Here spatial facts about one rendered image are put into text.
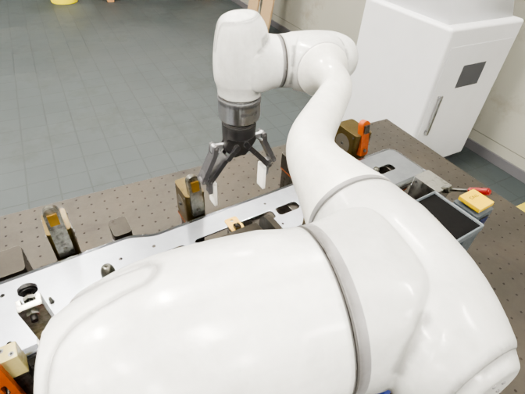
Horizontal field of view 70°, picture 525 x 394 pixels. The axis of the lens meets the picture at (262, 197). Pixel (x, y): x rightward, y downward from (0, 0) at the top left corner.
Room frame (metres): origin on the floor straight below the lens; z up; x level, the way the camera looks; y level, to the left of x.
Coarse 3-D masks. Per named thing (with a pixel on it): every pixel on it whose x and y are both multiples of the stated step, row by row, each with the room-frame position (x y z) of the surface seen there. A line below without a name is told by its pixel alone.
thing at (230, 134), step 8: (224, 128) 0.69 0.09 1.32; (232, 128) 0.68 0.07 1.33; (240, 128) 0.68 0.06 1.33; (248, 128) 0.69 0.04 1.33; (224, 136) 0.70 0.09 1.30; (232, 136) 0.68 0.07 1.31; (240, 136) 0.68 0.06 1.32; (248, 136) 0.69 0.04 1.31; (224, 144) 0.69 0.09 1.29; (232, 144) 0.70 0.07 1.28; (240, 144) 0.71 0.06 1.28; (240, 152) 0.71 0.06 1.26
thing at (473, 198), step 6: (468, 192) 0.75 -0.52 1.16; (474, 192) 0.75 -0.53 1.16; (462, 198) 0.72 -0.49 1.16; (468, 198) 0.73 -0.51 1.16; (474, 198) 0.73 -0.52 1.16; (480, 198) 0.73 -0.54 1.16; (486, 198) 0.73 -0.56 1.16; (468, 204) 0.71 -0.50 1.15; (474, 204) 0.70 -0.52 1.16; (480, 204) 0.70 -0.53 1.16; (486, 204) 0.71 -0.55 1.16; (492, 204) 0.71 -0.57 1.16; (480, 210) 0.69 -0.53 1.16
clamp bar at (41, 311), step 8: (24, 288) 0.34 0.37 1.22; (32, 288) 0.34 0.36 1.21; (24, 296) 0.34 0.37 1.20; (32, 296) 0.33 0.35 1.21; (40, 296) 0.33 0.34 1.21; (16, 304) 0.31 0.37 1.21; (24, 304) 0.31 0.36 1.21; (32, 304) 0.31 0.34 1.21; (40, 304) 0.32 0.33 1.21; (24, 312) 0.30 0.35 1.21; (32, 312) 0.31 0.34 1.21; (40, 312) 0.32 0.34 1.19; (48, 312) 0.32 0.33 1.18; (24, 320) 0.30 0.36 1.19; (32, 320) 0.30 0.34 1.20; (40, 320) 0.32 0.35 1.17; (48, 320) 0.32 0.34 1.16; (32, 328) 0.31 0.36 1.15; (40, 328) 0.31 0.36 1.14; (40, 336) 0.31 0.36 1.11
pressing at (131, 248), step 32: (384, 160) 1.10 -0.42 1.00; (288, 192) 0.89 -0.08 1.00; (192, 224) 0.72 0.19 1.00; (224, 224) 0.73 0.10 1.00; (288, 224) 0.75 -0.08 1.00; (96, 256) 0.59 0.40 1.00; (128, 256) 0.59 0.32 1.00; (0, 288) 0.48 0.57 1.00; (64, 288) 0.49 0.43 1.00; (0, 320) 0.40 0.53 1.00; (32, 352) 0.34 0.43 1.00
